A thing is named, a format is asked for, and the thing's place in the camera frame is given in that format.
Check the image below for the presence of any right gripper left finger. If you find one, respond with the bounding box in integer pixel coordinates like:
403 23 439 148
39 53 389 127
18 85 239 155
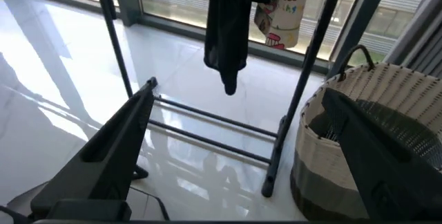
30 84 155 222

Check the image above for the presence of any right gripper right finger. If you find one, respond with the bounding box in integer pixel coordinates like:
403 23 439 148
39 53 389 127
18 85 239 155
321 87 442 222

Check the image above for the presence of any black garment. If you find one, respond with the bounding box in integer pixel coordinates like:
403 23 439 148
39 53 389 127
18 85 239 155
203 0 277 96

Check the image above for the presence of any cream printed garment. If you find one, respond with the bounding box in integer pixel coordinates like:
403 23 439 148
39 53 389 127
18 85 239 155
253 0 311 50

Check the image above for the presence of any white laundry basket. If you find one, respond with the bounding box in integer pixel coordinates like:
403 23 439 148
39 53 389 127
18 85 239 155
289 44 442 222

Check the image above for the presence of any black clothes rack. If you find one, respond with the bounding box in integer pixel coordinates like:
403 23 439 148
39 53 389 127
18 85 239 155
91 0 348 199

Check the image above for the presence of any black cable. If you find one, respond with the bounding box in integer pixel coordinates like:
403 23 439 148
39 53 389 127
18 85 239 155
130 185 171 222

